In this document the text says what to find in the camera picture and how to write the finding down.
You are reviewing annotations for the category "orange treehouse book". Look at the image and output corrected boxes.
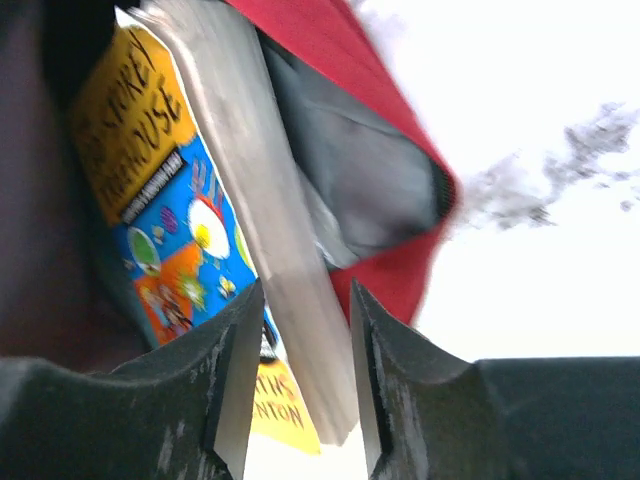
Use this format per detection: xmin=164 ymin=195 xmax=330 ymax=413
xmin=70 ymin=1 xmax=358 ymax=449

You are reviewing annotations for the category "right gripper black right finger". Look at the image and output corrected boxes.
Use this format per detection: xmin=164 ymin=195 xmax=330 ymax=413
xmin=350 ymin=282 xmax=639 ymax=479

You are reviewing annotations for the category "red backpack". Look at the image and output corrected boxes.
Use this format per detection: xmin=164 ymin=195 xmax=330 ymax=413
xmin=1 ymin=1 xmax=453 ymax=370

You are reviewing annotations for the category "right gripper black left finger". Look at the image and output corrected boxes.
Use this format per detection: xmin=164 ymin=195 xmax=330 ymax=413
xmin=1 ymin=282 xmax=264 ymax=479

